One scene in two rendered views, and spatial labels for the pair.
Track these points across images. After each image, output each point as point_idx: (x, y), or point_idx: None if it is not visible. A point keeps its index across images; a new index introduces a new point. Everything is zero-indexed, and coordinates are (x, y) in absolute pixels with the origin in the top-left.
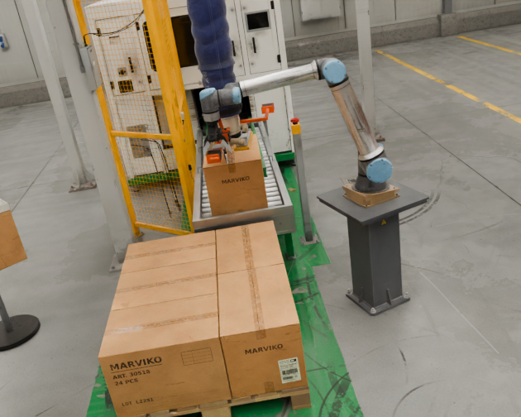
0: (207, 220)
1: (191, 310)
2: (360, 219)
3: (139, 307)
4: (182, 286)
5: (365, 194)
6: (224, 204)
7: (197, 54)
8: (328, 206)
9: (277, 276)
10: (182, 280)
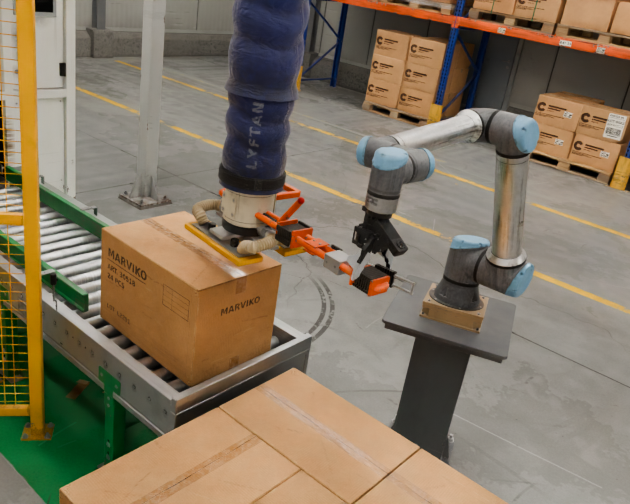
0: (201, 391)
1: None
2: (501, 354)
3: None
4: None
5: (473, 312)
6: (214, 353)
7: (254, 65)
8: (411, 335)
9: (447, 477)
10: None
